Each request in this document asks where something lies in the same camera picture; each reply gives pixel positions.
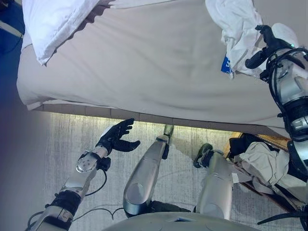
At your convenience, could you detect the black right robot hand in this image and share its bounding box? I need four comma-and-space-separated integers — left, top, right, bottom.
245, 23, 300, 80

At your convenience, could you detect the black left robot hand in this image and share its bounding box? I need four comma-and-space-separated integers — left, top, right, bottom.
95, 117, 141, 155

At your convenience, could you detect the white garment with blue label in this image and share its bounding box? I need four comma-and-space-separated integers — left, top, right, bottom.
205, 0, 299, 80

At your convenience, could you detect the black garment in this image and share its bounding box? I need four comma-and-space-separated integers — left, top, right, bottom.
228, 133, 308, 189

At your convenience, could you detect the beige garment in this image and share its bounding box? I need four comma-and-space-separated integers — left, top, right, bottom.
231, 141, 308, 203

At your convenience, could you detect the bed with grey sheet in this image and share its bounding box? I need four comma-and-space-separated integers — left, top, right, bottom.
16, 0, 308, 137

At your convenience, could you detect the woven wicker basket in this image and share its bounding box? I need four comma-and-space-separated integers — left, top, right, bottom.
222, 131, 308, 213

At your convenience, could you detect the grey streaked area rug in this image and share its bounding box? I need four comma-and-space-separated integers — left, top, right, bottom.
14, 111, 308, 231

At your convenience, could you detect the silver left robot leg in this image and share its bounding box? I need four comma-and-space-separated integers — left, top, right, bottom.
122, 123, 175, 217

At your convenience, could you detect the grey robot torso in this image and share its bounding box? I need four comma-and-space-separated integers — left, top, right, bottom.
101, 211, 266, 231

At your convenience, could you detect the white duvet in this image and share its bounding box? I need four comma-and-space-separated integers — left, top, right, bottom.
21, 0, 104, 66

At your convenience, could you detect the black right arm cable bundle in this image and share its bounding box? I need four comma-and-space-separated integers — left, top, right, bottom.
260, 46, 308, 116

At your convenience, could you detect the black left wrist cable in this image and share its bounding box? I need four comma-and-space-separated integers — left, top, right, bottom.
71, 167, 126, 222

